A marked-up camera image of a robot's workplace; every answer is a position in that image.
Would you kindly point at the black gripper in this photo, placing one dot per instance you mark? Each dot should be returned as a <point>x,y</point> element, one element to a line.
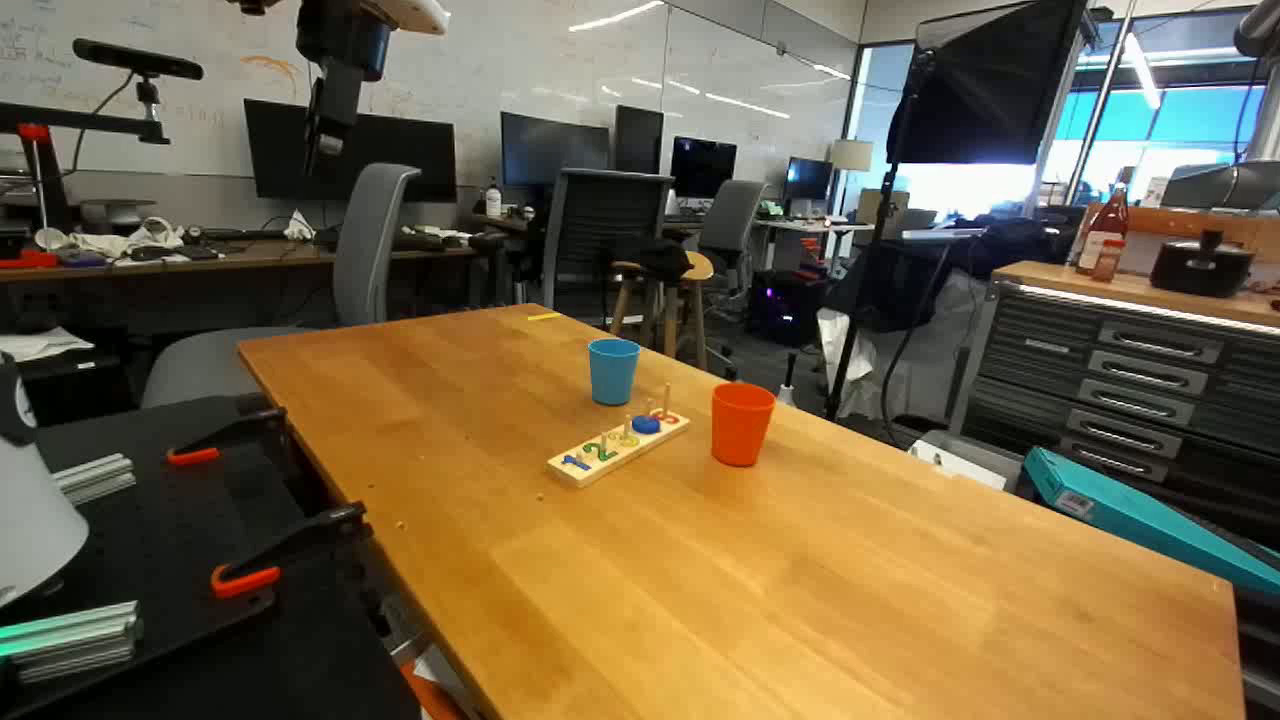
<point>345,35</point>

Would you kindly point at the blue plastic cup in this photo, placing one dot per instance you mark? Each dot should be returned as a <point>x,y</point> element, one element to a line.
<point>613,372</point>

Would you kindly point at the orange plastic cup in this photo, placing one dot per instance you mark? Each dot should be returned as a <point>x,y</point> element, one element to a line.
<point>742,424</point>

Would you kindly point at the large black monitor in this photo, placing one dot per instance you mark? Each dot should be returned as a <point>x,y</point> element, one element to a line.
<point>402,161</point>

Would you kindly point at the grey office chair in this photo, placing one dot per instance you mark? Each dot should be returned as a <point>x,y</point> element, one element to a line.
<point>369,242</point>

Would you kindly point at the long wooden desk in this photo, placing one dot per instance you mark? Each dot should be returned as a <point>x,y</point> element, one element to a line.
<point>200,262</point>

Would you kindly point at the medium black monitor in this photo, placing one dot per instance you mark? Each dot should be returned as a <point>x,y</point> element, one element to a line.
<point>553,145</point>

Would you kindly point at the yellow tape strip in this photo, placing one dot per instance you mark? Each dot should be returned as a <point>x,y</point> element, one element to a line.
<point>542,319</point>

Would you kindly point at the narrow upright black monitor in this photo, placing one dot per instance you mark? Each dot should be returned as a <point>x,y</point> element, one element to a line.
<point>639,138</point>

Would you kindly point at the small black monitor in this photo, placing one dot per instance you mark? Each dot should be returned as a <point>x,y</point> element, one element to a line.
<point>703,165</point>

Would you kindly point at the wooden stool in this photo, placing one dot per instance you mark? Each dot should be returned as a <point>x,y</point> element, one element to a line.
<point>694,272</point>

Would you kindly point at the dark mesh office chair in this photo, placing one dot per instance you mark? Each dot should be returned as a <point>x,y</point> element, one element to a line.
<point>731,223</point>

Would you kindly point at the wooden number puzzle board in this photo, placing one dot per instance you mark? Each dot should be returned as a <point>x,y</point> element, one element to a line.
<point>602,455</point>

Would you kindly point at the blue round puzzle piece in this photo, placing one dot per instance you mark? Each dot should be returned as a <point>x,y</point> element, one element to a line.
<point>646,424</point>

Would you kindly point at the short aluminium extrusion bar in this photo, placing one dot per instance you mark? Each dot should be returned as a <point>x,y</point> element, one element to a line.
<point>92,479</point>

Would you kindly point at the blue lit small monitor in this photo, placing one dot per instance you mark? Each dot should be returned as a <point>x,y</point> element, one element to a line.
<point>805,179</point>

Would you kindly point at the white table lamp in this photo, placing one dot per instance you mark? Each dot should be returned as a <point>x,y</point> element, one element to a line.
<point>850,154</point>

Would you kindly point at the white cone shade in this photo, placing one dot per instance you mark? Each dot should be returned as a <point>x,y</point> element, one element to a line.
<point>33,527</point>

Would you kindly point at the black light stand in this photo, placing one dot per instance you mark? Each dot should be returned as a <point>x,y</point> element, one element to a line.
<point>865,283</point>

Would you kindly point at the aluminium extrusion bar stack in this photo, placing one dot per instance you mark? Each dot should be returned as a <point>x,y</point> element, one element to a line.
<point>67,642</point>

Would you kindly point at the black softbox light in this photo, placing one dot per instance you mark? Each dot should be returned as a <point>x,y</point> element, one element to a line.
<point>987,83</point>

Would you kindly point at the grey floor box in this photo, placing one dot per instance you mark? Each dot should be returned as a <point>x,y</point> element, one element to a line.
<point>960,460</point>

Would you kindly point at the grey drawer cabinet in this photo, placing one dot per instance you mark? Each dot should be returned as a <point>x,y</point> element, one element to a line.
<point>1133,385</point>

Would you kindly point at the black device on cabinet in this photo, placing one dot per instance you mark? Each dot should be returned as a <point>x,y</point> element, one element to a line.
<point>1203,265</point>

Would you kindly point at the teal case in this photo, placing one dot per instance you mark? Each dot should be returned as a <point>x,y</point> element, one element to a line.
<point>1145,523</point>

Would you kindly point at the black stereo camera bar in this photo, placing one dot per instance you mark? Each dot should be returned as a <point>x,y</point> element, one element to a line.
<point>134,59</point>

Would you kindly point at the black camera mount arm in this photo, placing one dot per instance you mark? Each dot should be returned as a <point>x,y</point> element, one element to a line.
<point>81,122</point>

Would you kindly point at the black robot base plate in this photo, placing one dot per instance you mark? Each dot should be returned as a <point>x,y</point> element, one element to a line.
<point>163,561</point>

